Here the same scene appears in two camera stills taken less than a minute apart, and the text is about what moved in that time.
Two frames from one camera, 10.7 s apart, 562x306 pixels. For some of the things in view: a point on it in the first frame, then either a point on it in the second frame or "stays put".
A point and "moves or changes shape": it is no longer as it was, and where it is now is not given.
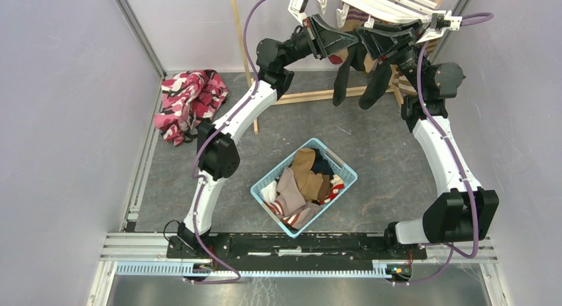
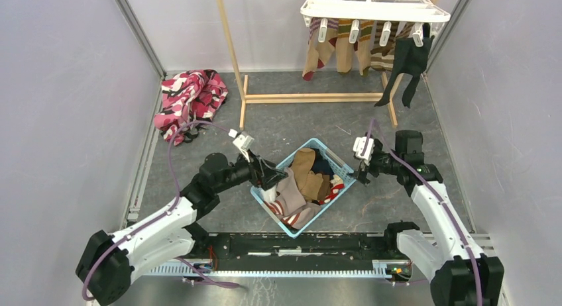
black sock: (354, 59) moves or changes shape
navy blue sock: (320, 165) stays put
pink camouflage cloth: (189, 99) stays put
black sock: (378, 85) moves or changes shape
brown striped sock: (402, 83) moves or changes shape
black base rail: (199, 251) stays put
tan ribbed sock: (311, 185) stays put
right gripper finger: (386, 37) -> (362, 177)
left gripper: (319, 34) -> (264, 173)
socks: (292, 199) stays put
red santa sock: (337, 184) stays put
